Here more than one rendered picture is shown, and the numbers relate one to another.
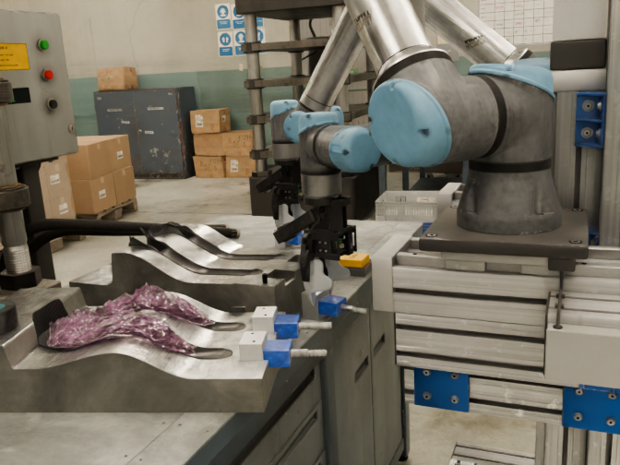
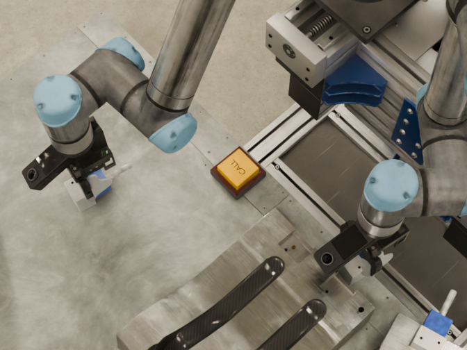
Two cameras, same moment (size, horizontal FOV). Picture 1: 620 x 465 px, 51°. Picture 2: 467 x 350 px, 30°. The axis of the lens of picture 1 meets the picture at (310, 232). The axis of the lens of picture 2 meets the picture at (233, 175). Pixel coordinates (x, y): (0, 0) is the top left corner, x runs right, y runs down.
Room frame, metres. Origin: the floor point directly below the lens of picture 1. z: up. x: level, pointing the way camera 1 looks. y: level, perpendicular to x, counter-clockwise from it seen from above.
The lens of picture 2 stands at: (1.20, 0.55, 2.39)
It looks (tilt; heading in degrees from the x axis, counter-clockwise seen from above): 66 degrees down; 296
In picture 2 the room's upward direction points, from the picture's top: 1 degrees counter-clockwise
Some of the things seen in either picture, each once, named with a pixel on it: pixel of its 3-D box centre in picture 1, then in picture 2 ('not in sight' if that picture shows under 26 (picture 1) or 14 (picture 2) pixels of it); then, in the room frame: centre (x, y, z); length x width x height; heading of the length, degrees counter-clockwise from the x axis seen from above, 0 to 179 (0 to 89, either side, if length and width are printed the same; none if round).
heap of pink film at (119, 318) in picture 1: (127, 316); not in sight; (1.02, 0.31, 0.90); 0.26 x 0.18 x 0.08; 83
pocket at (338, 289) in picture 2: (280, 282); (338, 291); (1.23, 0.06, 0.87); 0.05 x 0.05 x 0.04; 66
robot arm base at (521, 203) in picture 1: (508, 189); not in sight; (0.95, -0.30, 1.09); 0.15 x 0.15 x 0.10
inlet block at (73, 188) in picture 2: (298, 238); (101, 180); (1.73, 0.03, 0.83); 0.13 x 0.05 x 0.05; 57
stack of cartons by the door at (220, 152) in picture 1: (227, 142); not in sight; (8.16, 0.96, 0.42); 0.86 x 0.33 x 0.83; 70
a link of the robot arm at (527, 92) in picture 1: (506, 111); not in sight; (0.95, -0.29, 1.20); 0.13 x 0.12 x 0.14; 116
